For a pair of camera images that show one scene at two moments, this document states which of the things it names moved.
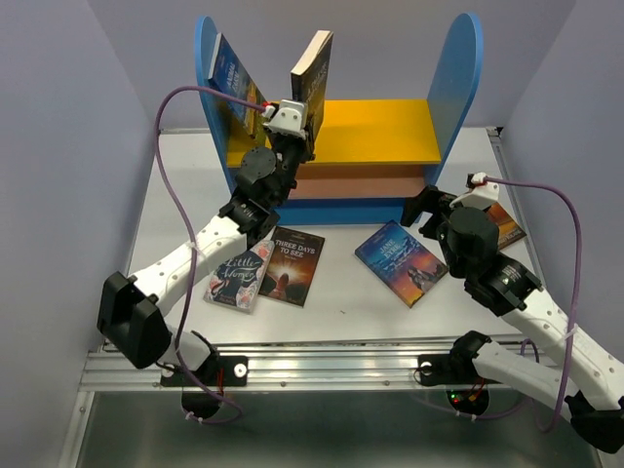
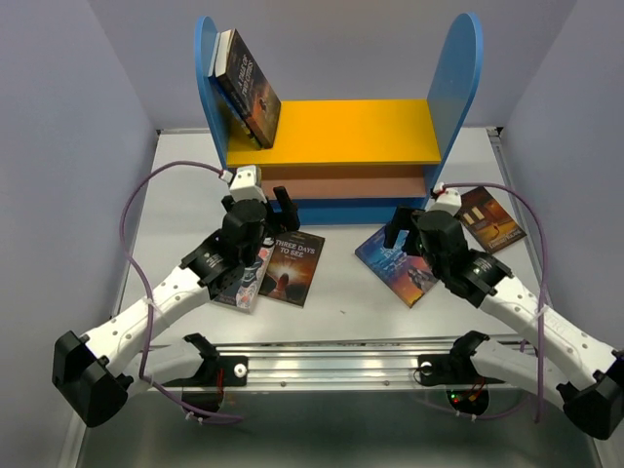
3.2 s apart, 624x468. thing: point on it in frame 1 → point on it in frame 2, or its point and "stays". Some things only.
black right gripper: [428, 199] → [403, 219]
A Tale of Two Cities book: [308, 81] → [247, 87]
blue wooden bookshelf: [370, 154] stays
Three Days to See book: [292, 265] stays
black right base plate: [448, 370] stays
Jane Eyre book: [403, 263] stays
